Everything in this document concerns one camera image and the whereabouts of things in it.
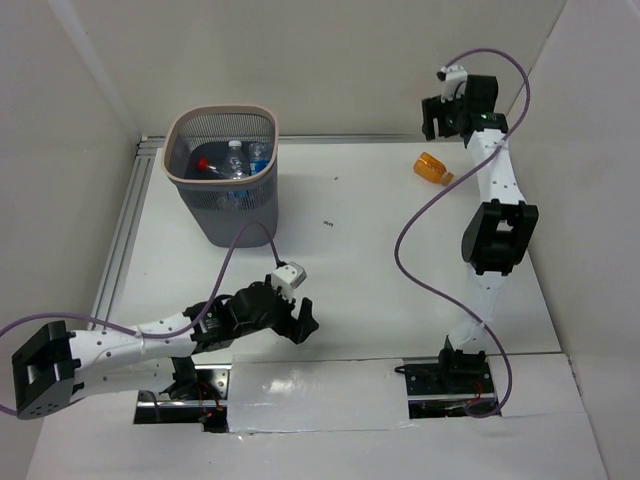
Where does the orange plastic bottle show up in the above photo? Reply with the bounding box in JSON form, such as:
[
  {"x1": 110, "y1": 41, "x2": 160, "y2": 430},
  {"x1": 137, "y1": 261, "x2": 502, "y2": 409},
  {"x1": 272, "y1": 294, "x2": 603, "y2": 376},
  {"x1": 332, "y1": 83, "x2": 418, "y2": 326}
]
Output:
[{"x1": 413, "y1": 152, "x2": 454, "y2": 186}]

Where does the crushed blue label bottle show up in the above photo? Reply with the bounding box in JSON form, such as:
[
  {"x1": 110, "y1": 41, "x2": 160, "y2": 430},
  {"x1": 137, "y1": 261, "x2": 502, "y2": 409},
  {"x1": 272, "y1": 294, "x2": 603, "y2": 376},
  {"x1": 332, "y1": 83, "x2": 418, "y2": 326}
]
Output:
[{"x1": 223, "y1": 140, "x2": 250, "y2": 180}]

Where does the red cap clear bottle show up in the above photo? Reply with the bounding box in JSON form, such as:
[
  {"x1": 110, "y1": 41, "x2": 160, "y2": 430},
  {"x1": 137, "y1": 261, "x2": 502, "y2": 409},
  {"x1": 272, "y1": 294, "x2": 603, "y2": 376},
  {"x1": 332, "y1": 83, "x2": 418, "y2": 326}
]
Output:
[{"x1": 195, "y1": 157, "x2": 226, "y2": 180}]

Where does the blue cap water bottle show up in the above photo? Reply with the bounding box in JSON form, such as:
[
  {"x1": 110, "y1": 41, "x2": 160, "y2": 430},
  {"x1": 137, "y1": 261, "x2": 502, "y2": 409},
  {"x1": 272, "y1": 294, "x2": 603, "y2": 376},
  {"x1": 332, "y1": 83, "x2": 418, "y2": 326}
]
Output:
[{"x1": 248, "y1": 142, "x2": 273, "y2": 176}]

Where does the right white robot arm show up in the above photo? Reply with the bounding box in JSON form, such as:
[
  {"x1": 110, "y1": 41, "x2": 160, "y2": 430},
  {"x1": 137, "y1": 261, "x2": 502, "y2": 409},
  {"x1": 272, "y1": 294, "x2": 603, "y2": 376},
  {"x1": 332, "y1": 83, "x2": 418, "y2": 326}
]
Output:
[{"x1": 422, "y1": 65, "x2": 539, "y2": 355}]

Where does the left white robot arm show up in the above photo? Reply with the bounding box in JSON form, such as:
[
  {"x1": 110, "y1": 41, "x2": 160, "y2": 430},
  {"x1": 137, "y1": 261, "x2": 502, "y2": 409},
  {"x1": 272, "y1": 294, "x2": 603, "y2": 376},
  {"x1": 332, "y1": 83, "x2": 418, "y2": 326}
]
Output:
[{"x1": 11, "y1": 278, "x2": 319, "y2": 420}]

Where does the grey mesh waste bin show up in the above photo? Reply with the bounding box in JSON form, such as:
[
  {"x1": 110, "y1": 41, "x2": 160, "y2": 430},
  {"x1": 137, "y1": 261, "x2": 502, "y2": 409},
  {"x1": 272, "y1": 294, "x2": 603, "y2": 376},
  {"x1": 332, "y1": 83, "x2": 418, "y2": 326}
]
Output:
[{"x1": 162, "y1": 105, "x2": 279, "y2": 248}]

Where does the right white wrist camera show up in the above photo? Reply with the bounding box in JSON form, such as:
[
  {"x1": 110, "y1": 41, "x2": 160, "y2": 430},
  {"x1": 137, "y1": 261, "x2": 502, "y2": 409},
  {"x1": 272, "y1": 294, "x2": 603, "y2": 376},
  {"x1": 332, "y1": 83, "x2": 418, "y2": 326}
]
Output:
[{"x1": 436, "y1": 64, "x2": 468, "y2": 103}]

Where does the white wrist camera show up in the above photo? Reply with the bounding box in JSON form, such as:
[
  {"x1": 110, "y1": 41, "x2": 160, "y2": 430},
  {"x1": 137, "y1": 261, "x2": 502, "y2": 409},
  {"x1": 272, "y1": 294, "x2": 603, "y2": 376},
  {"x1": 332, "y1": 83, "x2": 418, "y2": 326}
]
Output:
[
  {"x1": 271, "y1": 262, "x2": 307, "y2": 299},
  {"x1": 436, "y1": 64, "x2": 468, "y2": 103}
]

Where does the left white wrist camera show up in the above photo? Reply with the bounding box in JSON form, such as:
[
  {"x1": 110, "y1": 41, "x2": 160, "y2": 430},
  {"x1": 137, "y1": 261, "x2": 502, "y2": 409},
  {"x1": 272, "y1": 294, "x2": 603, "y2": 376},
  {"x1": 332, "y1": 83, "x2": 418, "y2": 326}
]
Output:
[{"x1": 271, "y1": 262, "x2": 307, "y2": 299}]

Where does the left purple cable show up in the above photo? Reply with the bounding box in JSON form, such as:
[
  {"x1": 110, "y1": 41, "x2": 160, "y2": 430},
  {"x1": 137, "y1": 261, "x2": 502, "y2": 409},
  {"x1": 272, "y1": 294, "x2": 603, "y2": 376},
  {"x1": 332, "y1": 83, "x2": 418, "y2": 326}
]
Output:
[{"x1": 0, "y1": 222, "x2": 284, "y2": 416}]

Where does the purple cable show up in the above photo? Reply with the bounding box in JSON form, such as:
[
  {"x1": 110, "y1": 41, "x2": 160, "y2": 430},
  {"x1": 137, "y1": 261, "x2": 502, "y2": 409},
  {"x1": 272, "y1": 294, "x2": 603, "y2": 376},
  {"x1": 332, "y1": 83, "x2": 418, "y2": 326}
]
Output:
[
  {"x1": 0, "y1": 222, "x2": 284, "y2": 416},
  {"x1": 393, "y1": 48, "x2": 531, "y2": 419}
]

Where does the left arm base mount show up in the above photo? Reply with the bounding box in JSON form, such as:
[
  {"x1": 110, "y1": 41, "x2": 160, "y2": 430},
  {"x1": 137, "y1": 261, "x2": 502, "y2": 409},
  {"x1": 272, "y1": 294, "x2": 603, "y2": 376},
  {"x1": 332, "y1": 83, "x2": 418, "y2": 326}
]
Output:
[{"x1": 133, "y1": 360, "x2": 231, "y2": 434}]

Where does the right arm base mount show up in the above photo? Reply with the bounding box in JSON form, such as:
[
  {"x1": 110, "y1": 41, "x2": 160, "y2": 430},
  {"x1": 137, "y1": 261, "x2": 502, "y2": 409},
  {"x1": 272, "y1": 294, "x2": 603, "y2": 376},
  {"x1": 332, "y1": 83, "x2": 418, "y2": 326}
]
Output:
[{"x1": 394, "y1": 342, "x2": 499, "y2": 420}]

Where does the aluminium frame rail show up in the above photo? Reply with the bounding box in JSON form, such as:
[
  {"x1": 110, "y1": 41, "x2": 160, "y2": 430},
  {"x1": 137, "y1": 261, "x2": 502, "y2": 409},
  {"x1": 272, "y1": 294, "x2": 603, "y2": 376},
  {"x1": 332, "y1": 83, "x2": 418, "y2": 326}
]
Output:
[{"x1": 91, "y1": 136, "x2": 165, "y2": 322}]

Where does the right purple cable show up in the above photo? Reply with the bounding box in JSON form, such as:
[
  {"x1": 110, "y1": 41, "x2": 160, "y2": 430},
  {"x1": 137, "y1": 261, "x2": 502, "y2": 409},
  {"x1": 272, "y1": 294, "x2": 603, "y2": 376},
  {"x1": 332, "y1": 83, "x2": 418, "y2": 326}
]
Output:
[{"x1": 393, "y1": 48, "x2": 531, "y2": 419}]

